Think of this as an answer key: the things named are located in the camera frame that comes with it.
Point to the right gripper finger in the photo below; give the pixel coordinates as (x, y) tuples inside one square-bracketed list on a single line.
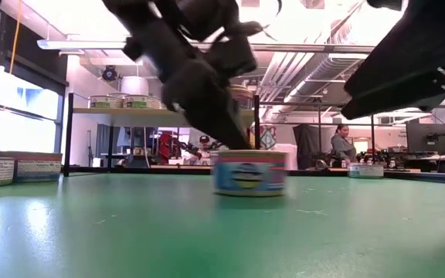
[(400, 100), (392, 69)]

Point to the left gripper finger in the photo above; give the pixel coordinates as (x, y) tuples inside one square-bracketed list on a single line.
[(222, 127)]

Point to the blue-label can with gold lid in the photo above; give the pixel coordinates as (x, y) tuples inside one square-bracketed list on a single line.
[(244, 99)]

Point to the blue-label can with pull tab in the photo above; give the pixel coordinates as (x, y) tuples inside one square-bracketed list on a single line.
[(249, 173)]

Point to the background black robot arm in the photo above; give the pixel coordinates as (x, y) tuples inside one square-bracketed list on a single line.
[(377, 156), (189, 148)]

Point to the wooden shelf with black legs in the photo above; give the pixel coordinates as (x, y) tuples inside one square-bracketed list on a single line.
[(130, 117)]

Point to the person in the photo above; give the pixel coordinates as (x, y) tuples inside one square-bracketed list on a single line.
[(342, 144), (205, 148)]

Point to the black metal rack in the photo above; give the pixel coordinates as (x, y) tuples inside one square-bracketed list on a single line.
[(372, 131)]

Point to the colourful patterned quilt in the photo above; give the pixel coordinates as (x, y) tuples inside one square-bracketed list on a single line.
[(269, 137)]

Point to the black background monitor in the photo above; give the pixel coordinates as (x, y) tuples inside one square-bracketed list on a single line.
[(431, 139)]

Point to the red background object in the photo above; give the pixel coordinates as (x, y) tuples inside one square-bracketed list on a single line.
[(168, 143)]

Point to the white table cover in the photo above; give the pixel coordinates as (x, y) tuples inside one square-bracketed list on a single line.
[(290, 156)]

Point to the round black ceiling device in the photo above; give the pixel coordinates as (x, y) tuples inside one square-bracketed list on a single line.
[(109, 73)]

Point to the black curtain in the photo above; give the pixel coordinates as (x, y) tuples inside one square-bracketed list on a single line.
[(307, 141)]

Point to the long grey overhead beam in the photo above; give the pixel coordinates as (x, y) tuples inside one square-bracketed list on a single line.
[(303, 48)]

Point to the green table mat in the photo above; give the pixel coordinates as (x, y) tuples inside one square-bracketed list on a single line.
[(207, 239)]

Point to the bright window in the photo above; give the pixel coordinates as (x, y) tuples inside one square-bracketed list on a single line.
[(25, 127)]

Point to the black aluminium table frame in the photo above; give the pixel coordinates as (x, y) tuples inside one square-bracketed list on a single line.
[(415, 176)]

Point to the silver ceiling duct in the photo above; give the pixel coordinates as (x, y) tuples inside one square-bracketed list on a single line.
[(307, 73)]

